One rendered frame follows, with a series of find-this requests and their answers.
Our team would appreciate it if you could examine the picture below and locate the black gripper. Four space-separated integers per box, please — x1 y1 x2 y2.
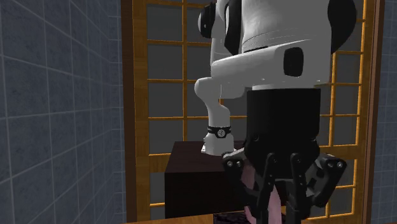
221 88 348 224

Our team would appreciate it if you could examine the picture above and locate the pink rounded object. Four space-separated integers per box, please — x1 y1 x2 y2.
241 161 284 224

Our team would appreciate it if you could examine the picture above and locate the dark robot stand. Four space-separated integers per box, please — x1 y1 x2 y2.
164 141 249 220

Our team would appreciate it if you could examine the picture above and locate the wooden lattice sliding door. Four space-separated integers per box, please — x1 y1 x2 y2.
120 0 386 224

